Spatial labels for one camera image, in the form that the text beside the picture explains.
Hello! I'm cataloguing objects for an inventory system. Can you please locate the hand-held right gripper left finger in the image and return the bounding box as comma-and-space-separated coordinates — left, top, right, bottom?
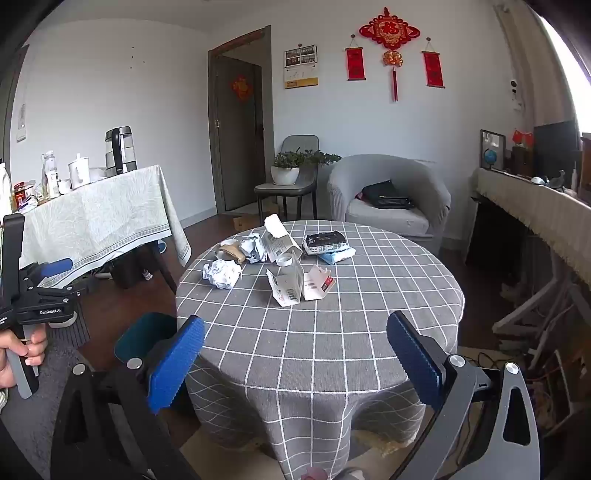
62, 315, 205, 480

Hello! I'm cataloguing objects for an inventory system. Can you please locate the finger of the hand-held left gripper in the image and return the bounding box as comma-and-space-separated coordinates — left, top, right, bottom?
21, 258, 75, 289
37, 277, 100, 301

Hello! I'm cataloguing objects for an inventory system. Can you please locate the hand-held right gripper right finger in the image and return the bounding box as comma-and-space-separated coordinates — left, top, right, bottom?
386, 311, 541, 480

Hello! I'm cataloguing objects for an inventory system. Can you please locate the dark teal waste bin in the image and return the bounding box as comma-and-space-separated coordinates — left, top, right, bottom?
114, 312, 178, 370

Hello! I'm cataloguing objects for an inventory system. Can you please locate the large white paper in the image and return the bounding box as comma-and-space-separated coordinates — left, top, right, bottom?
202, 259, 242, 289

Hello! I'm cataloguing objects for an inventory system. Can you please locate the white and red carton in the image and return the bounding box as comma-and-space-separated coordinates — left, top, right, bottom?
301, 264, 335, 301

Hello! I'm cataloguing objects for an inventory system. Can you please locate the brown cardboard tape roll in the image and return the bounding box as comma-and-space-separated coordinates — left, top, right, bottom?
217, 239, 247, 265

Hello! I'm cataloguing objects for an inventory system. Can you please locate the light blue packet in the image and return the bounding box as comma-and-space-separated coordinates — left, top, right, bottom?
318, 248, 356, 265

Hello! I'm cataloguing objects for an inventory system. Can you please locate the white barcode carton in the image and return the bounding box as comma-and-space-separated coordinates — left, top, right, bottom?
266, 261, 305, 308

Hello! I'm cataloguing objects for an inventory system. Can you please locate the small white paper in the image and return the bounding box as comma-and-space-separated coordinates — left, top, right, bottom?
240, 232, 267, 265

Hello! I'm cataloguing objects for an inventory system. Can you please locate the black snack packet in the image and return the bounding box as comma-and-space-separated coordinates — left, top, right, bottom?
303, 230, 348, 254

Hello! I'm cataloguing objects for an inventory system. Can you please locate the person's left hand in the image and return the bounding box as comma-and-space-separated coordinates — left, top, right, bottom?
0, 325, 48, 389

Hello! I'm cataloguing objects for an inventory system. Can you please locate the dark striped floor mat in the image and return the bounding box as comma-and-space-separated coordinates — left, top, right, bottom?
51, 300, 93, 349

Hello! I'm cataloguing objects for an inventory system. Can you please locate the black storage box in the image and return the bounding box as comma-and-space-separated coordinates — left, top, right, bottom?
111, 251, 148, 289

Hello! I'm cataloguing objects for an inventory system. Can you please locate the pale green patterned tablecloth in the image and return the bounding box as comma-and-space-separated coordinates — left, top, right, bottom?
18, 165, 192, 289

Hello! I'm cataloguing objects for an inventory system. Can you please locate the black table leg with sock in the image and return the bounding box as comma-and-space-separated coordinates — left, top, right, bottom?
148, 242, 178, 294
134, 244, 154, 281

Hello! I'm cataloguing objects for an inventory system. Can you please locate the cream lace undercloth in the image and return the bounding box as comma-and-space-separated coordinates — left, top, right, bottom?
379, 436, 419, 459

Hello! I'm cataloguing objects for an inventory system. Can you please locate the clear plastic bottle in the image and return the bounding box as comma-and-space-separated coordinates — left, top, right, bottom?
41, 151, 61, 199

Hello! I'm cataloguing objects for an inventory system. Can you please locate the grey checked tablecloth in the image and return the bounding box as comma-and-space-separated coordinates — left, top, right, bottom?
175, 220, 465, 476

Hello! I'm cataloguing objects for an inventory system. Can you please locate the white lidded mug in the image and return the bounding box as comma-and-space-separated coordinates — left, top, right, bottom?
68, 154, 92, 190

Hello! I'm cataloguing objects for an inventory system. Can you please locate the steel electric kettle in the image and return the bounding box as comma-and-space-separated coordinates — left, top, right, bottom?
104, 126, 138, 178

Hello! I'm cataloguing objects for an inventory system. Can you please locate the grey armchair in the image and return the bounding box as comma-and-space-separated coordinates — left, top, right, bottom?
327, 154, 452, 243

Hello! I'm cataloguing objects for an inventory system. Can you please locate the flat brown cardboard box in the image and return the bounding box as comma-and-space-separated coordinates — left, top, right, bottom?
232, 215, 266, 232

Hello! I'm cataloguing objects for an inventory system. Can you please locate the black handbag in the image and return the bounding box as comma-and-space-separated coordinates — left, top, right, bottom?
360, 180, 416, 210

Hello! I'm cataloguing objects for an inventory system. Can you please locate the beige fringed desk cloth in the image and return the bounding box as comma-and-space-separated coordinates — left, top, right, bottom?
475, 167, 591, 287

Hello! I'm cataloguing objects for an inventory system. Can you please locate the grey dining chair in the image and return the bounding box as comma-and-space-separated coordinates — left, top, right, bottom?
254, 135, 320, 222

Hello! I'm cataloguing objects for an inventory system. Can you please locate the grey door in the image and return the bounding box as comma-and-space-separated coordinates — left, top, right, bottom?
215, 54, 265, 213

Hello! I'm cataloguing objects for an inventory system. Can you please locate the potted plant in white pot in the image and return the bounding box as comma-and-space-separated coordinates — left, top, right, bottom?
270, 148, 342, 186

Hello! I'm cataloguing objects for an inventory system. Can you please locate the black monitor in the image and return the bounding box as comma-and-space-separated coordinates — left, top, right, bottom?
533, 120, 580, 178

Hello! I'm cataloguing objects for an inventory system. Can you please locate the red door decoration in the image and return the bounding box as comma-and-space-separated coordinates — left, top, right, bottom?
231, 75, 254, 102

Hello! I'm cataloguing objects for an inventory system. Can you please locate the red hanging scroll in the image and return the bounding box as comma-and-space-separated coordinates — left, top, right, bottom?
421, 50, 446, 89
344, 46, 368, 82

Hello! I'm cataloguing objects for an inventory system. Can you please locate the bright window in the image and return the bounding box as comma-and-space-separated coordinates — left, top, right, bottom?
536, 9, 591, 139

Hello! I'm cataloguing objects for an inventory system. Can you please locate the white desk frame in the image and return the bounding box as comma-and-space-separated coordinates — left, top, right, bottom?
492, 258, 591, 365

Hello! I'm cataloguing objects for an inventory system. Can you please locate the grey door frame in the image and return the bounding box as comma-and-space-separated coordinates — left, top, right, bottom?
208, 25, 273, 215

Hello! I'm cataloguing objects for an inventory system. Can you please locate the picture frame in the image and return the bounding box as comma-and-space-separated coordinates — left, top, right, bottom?
479, 129, 506, 172

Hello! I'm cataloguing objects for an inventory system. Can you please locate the wall calendar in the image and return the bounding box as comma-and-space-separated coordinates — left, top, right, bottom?
283, 44, 319, 90

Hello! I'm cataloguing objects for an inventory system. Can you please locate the red knot wall ornament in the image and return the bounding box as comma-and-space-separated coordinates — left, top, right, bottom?
359, 6, 422, 102

